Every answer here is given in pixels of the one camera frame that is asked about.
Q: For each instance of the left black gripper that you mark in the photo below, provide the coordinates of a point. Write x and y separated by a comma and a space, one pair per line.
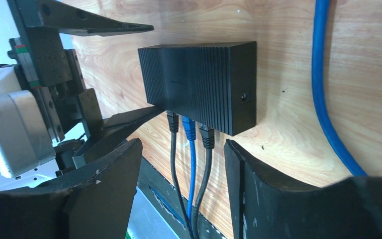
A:
53, 76

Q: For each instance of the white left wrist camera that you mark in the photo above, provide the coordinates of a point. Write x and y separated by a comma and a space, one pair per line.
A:
24, 139

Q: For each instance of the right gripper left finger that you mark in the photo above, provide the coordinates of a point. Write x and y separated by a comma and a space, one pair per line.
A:
92, 202

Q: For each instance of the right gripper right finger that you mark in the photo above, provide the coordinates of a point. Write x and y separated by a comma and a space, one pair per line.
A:
265, 203

